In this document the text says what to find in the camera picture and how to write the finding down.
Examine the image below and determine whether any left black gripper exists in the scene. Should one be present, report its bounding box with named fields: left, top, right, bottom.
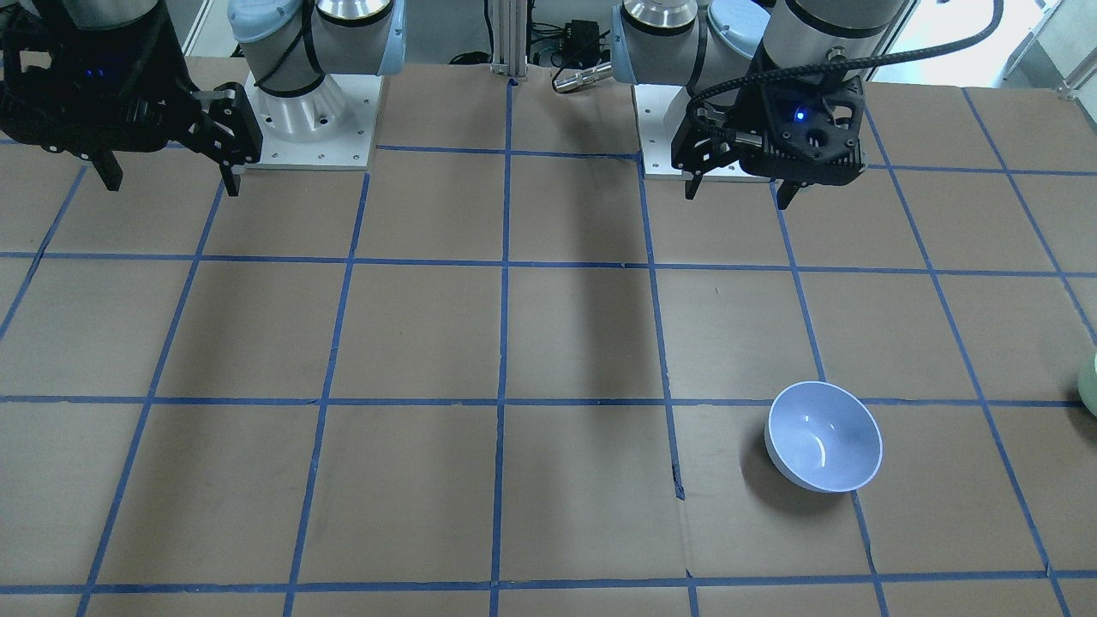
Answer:
left=671, top=75, right=866, bottom=211

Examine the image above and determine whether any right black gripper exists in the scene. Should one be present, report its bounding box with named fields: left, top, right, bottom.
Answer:
left=3, top=9, right=263, bottom=198

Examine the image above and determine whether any green bowl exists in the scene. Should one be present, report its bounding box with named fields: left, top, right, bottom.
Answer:
left=1076, top=352, right=1097, bottom=417

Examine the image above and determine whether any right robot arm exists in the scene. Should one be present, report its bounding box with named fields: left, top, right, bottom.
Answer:
left=3, top=1, right=406, bottom=197

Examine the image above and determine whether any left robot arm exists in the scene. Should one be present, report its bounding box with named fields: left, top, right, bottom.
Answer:
left=608, top=1, right=902, bottom=207

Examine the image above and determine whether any blue bowl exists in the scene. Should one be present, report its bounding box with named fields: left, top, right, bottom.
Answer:
left=764, top=381, right=883, bottom=494

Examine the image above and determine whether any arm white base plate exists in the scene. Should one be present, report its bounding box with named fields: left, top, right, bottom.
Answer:
left=632, top=80, right=782, bottom=183
left=244, top=75, right=387, bottom=171

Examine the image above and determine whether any silver cable connector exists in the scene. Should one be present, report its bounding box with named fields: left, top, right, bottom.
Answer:
left=551, top=61, right=614, bottom=94

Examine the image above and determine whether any aluminium frame post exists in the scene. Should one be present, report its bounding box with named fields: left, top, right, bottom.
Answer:
left=485, top=1, right=533, bottom=81

